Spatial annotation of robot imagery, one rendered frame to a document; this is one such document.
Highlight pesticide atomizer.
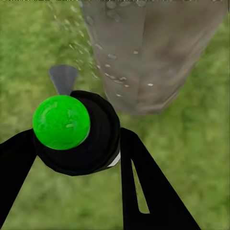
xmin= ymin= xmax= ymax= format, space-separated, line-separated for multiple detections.
xmin=33 ymin=65 xmax=121 ymax=176

